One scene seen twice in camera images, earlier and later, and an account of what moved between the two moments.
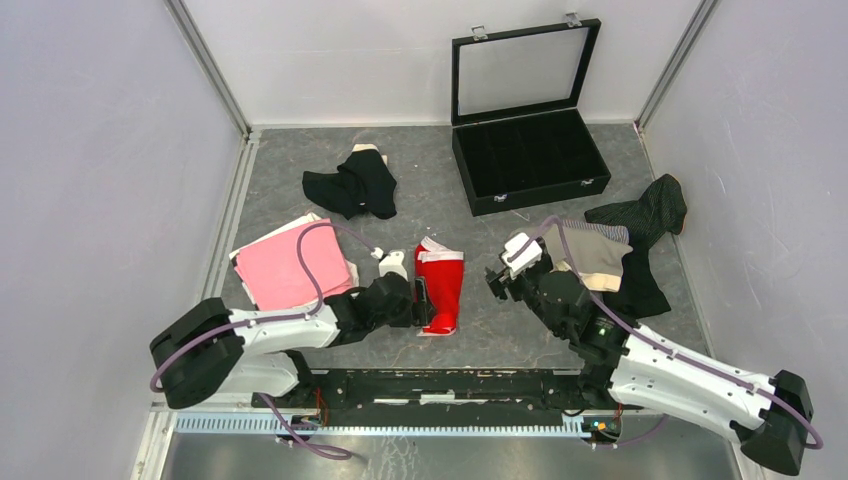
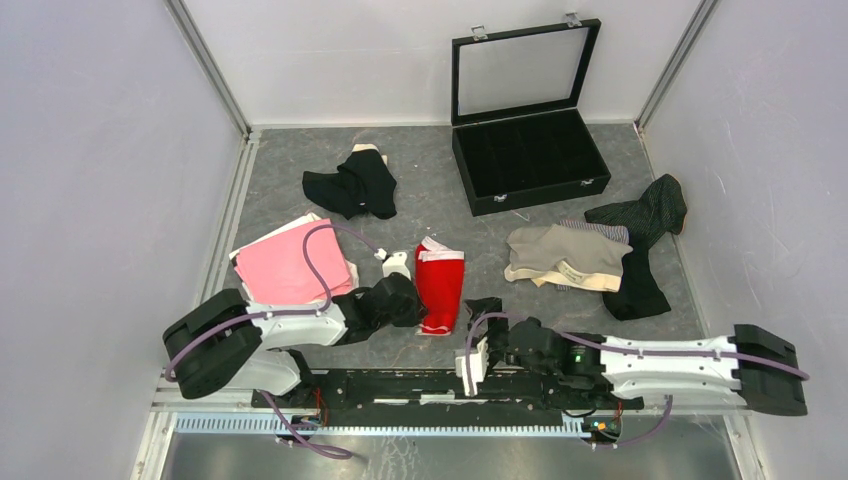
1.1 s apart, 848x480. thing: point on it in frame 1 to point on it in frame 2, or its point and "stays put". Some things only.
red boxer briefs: (442, 272) stays put
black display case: (520, 140) stays put
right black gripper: (501, 280) to (482, 306)
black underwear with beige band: (363, 183) stays put
